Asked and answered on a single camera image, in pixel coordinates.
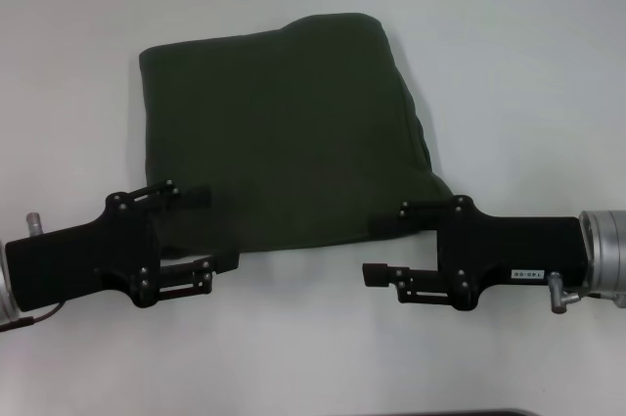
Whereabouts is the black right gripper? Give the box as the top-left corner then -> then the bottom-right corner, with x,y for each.
361,194 -> 591,313

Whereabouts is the dark flat object edge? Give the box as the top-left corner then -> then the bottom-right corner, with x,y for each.
429,408 -> 534,416

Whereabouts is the dark green printed t-shirt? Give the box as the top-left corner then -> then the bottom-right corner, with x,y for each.
137,11 -> 454,260

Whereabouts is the right arm silver cable plug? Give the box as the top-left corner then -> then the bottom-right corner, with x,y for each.
547,272 -> 584,315

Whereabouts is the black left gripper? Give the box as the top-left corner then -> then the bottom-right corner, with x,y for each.
4,179 -> 242,312

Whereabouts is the left arm cable with plug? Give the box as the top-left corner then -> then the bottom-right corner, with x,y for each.
0,210 -> 68,333

